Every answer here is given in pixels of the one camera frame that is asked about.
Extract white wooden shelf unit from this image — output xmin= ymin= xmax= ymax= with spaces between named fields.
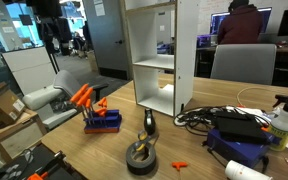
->
xmin=123 ymin=0 xmax=200 ymax=117

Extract blue hex key holder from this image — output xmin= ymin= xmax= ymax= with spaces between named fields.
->
xmin=84 ymin=109 xmax=122 ymax=134

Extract grey and white armchair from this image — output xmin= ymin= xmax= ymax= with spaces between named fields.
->
xmin=21 ymin=69 xmax=109 ymax=130

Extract black power adapter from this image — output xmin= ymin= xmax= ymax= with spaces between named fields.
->
xmin=214 ymin=112 xmax=270 ymax=144

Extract grey office chair back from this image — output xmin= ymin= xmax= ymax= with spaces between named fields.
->
xmin=210 ymin=44 xmax=277 ymax=85

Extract person in maroon hoodie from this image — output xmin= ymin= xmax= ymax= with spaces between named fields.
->
xmin=217 ymin=0 xmax=263 ymax=45

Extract white cylindrical container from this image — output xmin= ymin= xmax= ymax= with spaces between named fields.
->
xmin=225 ymin=160 xmax=263 ymax=180

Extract blue electronics box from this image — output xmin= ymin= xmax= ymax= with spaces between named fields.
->
xmin=206 ymin=129 xmax=269 ymax=168

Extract cardboard box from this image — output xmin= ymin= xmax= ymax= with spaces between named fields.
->
xmin=0 ymin=82 xmax=25 ymax=129

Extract computer monitor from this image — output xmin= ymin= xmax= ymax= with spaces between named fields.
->
xmin=210 ymin=7 xmax=272 ymax=35

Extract white spray bottle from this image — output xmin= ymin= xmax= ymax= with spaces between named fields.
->
xmin=268 ymin=95 xmax=288 ymax=151

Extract tangled black cables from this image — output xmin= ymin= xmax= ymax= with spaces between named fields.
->
xmin=173 ymin=105 xmax=238 ymax=137

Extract grey duct tape roll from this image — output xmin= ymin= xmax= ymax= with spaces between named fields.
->
xmin=125 ymin=143 xmax=157 ymax=175

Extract loose orange T-handle hex key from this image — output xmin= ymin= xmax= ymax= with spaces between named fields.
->
xmin=172 ymin=162 xmax=188 ymax=171

